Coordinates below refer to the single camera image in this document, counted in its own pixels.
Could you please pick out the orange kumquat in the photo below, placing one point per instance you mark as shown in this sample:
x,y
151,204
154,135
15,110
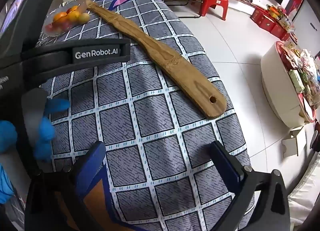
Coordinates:
x,y
73,16
60,16
74,8

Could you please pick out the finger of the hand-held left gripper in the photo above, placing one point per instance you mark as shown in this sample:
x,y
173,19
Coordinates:
x,y
62,54

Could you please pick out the grey grid printed tablecloth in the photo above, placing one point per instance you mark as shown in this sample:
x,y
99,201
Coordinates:
x,y
150,125

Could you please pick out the long wooden board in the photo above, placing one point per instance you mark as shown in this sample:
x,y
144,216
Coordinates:
x,y
162,53

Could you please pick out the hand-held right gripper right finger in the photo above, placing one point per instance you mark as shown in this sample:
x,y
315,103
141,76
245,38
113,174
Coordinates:
x,y
226,166

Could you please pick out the large olive yellow tomato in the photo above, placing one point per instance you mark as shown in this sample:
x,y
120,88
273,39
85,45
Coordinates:
x,y
84,17

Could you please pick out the white round table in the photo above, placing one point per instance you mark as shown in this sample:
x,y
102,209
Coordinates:
x,y
275,83

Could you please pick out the clear plastic bag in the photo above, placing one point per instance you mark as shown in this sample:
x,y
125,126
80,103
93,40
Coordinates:
x,y
57,32

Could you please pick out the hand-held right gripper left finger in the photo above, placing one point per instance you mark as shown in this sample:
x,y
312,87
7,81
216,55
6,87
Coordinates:
x,y
96,154

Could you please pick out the pile of packaged goods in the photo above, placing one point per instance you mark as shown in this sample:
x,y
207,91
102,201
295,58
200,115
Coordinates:
x,y
280,14

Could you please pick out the red tray of snacks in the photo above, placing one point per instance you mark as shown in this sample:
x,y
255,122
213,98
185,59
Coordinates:
x,y
300,70

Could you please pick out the red gift box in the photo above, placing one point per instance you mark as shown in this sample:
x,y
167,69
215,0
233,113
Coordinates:
x,y
278,30
261,18

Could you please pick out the white cushion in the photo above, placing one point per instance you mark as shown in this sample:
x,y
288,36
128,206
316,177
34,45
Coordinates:
x,y
307,196

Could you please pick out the open cardboard box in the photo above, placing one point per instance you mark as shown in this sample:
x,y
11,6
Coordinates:
x,y
295,140

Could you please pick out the red cherry tomato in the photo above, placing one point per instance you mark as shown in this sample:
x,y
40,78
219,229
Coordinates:
x,y
51,27

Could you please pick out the person's left hand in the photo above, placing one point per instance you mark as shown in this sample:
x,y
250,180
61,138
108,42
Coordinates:
x,y
46,133

